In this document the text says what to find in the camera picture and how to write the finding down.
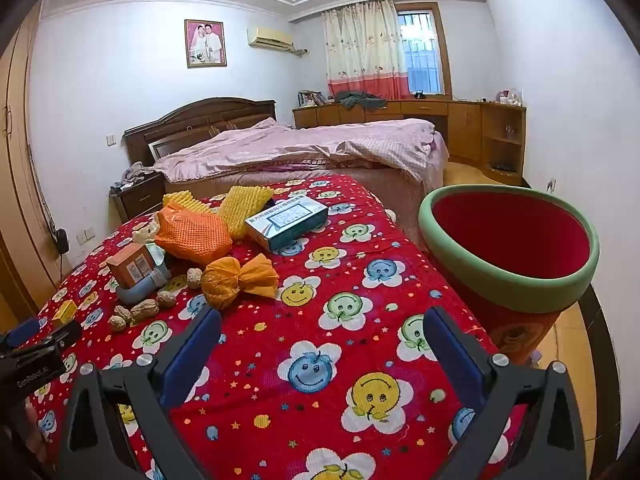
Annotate floral curtain with red hem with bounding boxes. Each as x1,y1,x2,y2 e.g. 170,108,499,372
321,0,412,100

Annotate pink duvet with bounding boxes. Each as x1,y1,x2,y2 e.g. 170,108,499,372
152,117,436,183

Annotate wooden wardrobe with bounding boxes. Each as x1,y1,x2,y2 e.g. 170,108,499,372
0,15,66,311

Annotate wooden corner shelf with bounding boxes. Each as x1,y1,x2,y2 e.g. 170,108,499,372
480,101,527,187

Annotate pile of clothes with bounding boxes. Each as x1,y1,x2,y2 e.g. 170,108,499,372
121,161,157,186

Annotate wall air conditioner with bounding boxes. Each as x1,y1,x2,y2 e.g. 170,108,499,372
246,26,296,53

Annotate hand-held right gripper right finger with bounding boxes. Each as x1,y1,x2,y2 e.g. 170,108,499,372
422,306,587,480

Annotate framed picture against headboard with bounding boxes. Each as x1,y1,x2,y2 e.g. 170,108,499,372
148,137,183,166

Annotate window with wooden frame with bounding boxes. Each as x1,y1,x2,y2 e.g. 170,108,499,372
395,2,453,96

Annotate blue and white medicine box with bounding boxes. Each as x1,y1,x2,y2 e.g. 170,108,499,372
244,196,329,253

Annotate small yellow box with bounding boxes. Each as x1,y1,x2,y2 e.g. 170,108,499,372
51,300,78,324

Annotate red bin with green rim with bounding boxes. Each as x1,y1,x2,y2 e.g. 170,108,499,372
417,184,600,367

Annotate dark wooden headboard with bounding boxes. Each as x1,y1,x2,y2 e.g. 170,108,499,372
123,97,277,166

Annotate yellow foam fruit net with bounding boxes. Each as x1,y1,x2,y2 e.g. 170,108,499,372
162,190,213,216
217,185,275,241

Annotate framed wall photo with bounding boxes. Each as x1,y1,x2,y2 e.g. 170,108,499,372
184,19,228,69

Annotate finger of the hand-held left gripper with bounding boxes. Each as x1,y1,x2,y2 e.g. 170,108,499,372
0,317,42,349
51,321,84,347

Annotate orange crumpled paper wrap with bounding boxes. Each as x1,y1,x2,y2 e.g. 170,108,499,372
201,252,280,311

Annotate grey clothes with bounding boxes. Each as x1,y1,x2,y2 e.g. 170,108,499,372
334,91,388,111

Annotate small orange box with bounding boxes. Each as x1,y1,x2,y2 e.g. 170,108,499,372
106,243,156,291

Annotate bed with pink quilt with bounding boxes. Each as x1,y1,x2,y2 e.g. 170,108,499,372
165,130,449,221

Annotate red flower printed blanket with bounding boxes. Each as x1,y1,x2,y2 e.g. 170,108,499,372
25,174,531,480

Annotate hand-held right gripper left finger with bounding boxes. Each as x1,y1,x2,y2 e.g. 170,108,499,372
57,305,223,480

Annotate orange foam fruit net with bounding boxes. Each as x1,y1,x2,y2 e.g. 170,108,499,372
154,200,233,267

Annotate cream plastic bag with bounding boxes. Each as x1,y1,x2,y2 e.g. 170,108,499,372
132,220,161,246

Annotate long wooden desk cabinet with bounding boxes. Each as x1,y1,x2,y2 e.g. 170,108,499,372
292,100,483,163

